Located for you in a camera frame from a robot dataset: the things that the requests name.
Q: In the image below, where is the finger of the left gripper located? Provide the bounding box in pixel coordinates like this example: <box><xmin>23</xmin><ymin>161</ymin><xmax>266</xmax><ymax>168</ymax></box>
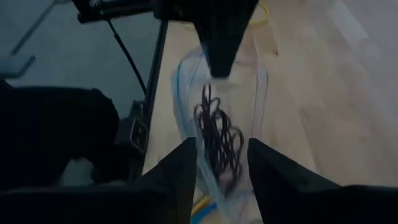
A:
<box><xmin>192</xmin><ymin>0</ymin><xmax>259</xmax><ymax>78</ymax></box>

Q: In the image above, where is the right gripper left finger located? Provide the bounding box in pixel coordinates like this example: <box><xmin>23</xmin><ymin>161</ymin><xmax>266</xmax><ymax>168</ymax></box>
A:
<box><xmin>0</xmin><ymin>136</ymin><xmax>198</xmax><ymax>224</ymax></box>

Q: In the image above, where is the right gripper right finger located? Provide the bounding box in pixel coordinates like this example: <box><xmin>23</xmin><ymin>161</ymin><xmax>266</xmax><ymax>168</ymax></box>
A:
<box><xmin>247</xmin><ymin>138</ymin><xmax>398</xmax><ymax>224</ymax></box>

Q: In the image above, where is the clear plastic bag pile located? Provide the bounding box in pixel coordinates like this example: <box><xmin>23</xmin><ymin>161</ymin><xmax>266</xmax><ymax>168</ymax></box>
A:
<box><xmin>170</xmin><ymin>43</ymin><xmax>270</xmax><ymax>224</ymax></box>

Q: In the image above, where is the dark brown rubber band pile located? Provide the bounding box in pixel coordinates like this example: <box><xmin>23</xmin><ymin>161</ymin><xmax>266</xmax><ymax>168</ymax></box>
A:
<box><xmin>193</xmin><ymin>83</ymin><xmax>245</xmax><ymax>194</ymax></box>

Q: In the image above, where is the person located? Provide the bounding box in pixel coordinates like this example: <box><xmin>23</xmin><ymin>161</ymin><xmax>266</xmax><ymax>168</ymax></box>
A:
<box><xmin>0</xmin><ymin>79</ymin><xmax>121</xmax><ymax>192</ymax></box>

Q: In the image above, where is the yellow rubber band ring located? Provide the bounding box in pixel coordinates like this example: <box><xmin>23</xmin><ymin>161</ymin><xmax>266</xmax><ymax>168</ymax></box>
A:
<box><xmin>183</xmin><ymin>0</ymin><xmax>271</xmax><ymax>30</ymax></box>

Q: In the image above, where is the black aluminium table frame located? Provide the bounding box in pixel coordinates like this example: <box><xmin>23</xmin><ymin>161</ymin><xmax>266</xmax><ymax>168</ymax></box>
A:
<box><xmin>107</xmin><ymin>18</ymin><xmax>169</xmax><ymax>184</ymax></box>

